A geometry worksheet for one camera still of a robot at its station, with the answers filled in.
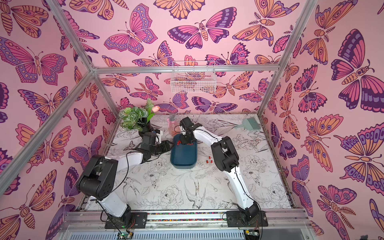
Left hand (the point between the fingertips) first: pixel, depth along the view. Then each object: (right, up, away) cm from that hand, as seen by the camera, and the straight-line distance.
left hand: (174, 144), depth 94 cm
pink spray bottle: (-2, +13, +5) cm, 14 cm away
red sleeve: (+24, -11, +1) cm, 26 cm away
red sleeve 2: (+23, -9, +3) cm, 25 cm away
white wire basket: (+12, +43, +1) cm, 44 cm away
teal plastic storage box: (+6, -9, +8) cm, 13 cm away
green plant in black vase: (-20, +16, -8) cm, 27 cm away
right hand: (+3, +1, +8) cm, 8 cm away
